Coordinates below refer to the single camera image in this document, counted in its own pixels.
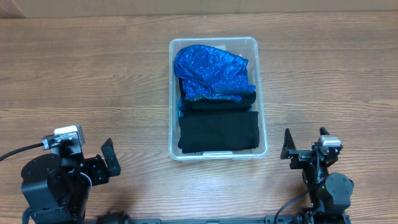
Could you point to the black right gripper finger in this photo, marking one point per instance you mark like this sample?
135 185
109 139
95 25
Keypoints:
323 131
288 147

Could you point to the clear plastic storage bin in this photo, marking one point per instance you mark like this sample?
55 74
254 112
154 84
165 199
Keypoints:
245 47

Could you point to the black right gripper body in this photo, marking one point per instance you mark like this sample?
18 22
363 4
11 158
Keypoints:
305 156

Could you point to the blue sparkly fabric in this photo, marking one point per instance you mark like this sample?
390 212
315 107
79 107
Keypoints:
208 73

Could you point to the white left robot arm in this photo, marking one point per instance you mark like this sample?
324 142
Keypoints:
57 185

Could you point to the wide black garment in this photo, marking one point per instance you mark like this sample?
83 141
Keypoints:
225 131

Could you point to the narrow black garment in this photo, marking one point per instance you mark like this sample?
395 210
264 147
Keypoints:
202 105

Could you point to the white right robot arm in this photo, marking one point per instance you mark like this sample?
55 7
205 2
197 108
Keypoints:
329 192

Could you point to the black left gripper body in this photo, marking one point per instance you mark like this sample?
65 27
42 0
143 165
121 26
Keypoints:
94 168

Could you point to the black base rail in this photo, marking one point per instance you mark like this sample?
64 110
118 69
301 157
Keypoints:
124 218

